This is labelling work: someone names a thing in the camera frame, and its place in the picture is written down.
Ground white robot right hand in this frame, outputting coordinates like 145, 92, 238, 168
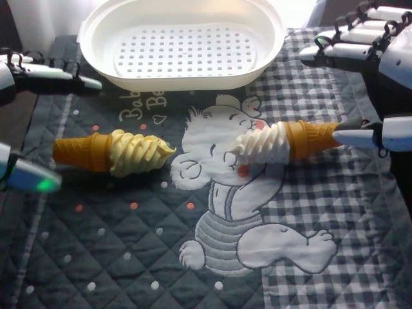
298, 0, 412, 159

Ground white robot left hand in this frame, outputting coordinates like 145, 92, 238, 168
0, 47, 103, 194

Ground yellow swirl toy ice cream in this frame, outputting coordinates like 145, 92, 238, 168
52, 128, 178, 179

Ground white swirl toy ice cream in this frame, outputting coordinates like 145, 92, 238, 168
229, 119, 342, 166

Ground white perforated plastic basket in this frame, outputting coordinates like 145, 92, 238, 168
78, 0, 288, 93

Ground grey quilt with bear print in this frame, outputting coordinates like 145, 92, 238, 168
0, 27, 412, 309

